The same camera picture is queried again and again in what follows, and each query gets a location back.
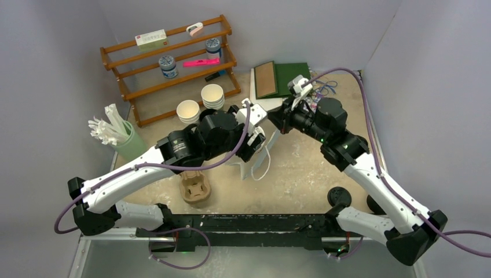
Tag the green straw holder cup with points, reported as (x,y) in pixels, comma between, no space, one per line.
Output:
(133,147)

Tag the white cup stack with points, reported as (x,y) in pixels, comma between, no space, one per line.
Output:
(213,96)
(188,111)

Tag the light blue paper bag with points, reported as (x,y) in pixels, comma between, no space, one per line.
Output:
(258,158)

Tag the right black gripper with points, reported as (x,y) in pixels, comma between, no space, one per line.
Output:
(283,116)

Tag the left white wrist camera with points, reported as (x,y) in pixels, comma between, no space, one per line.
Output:
(254,115)

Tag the wooden shelf rack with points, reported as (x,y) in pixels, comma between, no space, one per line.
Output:
(158,60)

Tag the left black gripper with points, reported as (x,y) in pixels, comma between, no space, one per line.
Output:
(246,151)

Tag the brown pulp cup carrier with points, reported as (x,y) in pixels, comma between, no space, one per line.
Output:
(194,187)

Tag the left blue white jar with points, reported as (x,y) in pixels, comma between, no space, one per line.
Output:
(168,67)

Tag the white green box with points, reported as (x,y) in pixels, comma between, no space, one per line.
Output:
(151,41)

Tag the black cup lid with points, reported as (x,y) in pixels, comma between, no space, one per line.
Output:
(339,195)

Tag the black blue marker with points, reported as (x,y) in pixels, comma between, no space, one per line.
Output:
(215,75)

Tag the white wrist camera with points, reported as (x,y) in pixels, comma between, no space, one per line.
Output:
(254,115)
(299,87)

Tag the pink white stapler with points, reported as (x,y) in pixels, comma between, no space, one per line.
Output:
(195,29)

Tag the stacked black cup lids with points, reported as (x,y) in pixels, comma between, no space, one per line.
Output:
(374,207)

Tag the black paper cup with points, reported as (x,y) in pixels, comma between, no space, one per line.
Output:
(206,112)

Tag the green paper bag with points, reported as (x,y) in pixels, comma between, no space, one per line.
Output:
(286,72)

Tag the blue white jar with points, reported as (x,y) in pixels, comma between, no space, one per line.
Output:
(168,67)
(213,48)

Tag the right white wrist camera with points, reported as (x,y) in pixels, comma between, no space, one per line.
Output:
(299,87)

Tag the right blue white jar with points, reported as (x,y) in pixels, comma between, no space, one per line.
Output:
(213,48)

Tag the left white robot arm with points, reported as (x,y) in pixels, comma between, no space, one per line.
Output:
(99,203)

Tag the pink marker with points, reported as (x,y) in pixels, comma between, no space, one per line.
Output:
(201,63)

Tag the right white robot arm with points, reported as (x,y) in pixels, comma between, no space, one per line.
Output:
(409,228)

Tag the white wrapped straws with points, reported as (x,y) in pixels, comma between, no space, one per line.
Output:
(112,132)

